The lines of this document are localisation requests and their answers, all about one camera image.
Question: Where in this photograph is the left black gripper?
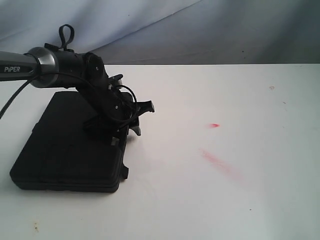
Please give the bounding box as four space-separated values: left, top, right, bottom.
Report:
83 79 155 146

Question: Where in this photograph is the black plastic tool case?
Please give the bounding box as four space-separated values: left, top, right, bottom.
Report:
9 91 129 193

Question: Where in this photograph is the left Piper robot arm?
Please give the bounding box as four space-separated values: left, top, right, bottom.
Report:
0 24 155 136

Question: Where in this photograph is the grey backdrop cloth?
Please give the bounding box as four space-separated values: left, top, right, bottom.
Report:
0 0 320 65

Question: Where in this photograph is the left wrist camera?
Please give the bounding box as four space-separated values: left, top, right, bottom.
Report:
108 74 123 87

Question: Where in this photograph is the left black cable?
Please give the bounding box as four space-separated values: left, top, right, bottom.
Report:
0 72 141 131

